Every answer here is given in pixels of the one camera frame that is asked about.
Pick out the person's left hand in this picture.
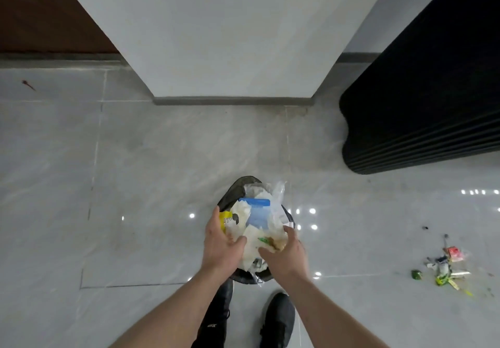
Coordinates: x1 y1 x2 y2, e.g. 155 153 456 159
202 206 248 277

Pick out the person's right hand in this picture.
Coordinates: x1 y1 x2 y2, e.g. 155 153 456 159
258 225 310 282

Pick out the clear plastic trash bag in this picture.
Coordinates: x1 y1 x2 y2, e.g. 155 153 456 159
219 181 292 285

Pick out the person's left forearm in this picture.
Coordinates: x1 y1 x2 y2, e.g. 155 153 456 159
109 269 231 348

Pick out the person's right forearm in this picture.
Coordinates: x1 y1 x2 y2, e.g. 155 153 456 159
282 275 388 348

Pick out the yellow packet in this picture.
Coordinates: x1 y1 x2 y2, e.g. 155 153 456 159
219 210 240 234

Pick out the blue and white packet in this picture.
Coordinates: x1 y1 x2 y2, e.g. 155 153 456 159
238 198 271 230

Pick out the black trash bin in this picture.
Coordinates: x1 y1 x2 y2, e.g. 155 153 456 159
216 176 296 285

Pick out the black shoe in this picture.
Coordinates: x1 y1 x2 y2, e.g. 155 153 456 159
191 279 234 348
259 292 296 348

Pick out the yellow-green wrapper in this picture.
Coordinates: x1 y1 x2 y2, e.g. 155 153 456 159
435 273 474 297

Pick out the red wrapper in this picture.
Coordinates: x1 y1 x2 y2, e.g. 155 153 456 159
445 246 466 263

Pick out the black ribbed cabinet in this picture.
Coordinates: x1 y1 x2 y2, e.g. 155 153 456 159
339 0 500 175

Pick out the brown wooden door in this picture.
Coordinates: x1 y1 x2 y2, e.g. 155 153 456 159
0 0 120 54

